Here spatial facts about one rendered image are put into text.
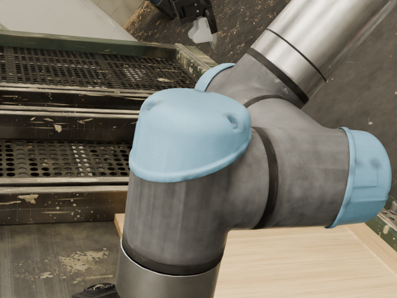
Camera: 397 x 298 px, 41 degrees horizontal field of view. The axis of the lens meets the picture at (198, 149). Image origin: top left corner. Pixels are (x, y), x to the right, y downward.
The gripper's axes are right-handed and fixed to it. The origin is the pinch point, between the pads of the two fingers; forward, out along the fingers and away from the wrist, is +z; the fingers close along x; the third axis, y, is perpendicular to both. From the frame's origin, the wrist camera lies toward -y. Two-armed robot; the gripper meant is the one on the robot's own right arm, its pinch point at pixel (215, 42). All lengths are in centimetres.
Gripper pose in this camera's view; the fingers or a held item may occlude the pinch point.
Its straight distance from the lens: 130.0
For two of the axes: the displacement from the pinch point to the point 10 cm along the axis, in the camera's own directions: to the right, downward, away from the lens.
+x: 3.0, 4.5, -8.4
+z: 2.9, 8.0, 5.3
